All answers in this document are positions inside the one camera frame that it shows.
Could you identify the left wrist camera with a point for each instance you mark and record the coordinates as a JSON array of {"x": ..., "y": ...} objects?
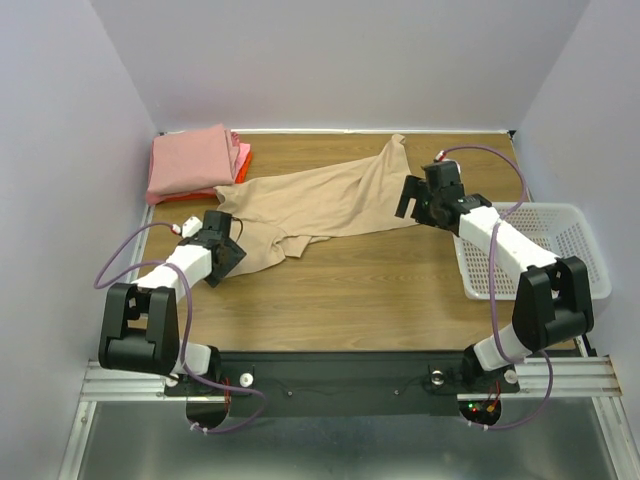
[{"x": 188, "y": 228}]

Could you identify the beige t shirt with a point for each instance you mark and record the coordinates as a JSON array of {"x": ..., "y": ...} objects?
[{"x": 282, "y": 215}]

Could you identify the folded light pink t shirt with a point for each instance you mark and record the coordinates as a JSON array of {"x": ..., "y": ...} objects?
[{"x": 243, "y": 152}]

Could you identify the white plastic basket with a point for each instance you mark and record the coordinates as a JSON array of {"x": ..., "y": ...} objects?
[{"x": 559, "y": 228}]

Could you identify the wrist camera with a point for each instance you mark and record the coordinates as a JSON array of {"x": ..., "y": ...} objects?
[
  {"x": 441, "y": 156},
  {"x": 188, "y": 228}
]

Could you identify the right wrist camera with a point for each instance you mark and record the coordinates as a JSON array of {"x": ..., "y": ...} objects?
[{"x": 441, "y": 156}]

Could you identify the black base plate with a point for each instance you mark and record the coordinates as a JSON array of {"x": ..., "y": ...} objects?
[{"x": 369, "y": 383}]

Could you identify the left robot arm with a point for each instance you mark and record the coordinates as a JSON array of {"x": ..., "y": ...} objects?
[{"x": 140, "y": 327}]

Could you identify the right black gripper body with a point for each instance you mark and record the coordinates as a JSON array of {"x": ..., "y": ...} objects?
[{"x": 417, "y": 201}]

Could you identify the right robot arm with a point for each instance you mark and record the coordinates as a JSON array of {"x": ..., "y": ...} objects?
[{"x": 553, "y": 301}]

